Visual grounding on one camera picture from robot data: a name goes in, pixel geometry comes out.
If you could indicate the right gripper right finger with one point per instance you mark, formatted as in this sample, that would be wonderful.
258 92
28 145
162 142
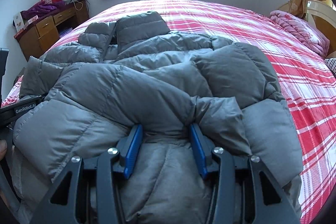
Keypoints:
244 190

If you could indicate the grey puffer jacket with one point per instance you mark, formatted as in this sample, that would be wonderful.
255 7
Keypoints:
137 71

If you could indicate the red plaid bed sheet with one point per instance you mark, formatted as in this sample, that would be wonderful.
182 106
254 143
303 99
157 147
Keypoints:
306 82

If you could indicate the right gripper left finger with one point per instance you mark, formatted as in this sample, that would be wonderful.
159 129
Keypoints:
69 198

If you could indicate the striped pillow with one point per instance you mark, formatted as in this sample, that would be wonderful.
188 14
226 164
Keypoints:
331 64

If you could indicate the wooden desk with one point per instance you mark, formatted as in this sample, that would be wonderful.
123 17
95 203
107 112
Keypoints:
43 33

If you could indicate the left hand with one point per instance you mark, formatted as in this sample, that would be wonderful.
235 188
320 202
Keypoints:
3 149

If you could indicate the white box on desk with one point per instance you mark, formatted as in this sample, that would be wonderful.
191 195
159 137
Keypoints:
19 21

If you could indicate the purple garment on desk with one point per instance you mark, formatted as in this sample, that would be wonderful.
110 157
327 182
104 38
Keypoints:
41 9

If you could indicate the wooden headboard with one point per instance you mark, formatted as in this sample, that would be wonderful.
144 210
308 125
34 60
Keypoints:
322 17

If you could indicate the pink folded quilt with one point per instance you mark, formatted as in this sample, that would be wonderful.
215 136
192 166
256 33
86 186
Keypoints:
308 35

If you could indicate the flat red box on desk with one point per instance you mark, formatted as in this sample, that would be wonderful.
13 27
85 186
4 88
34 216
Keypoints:
29 22

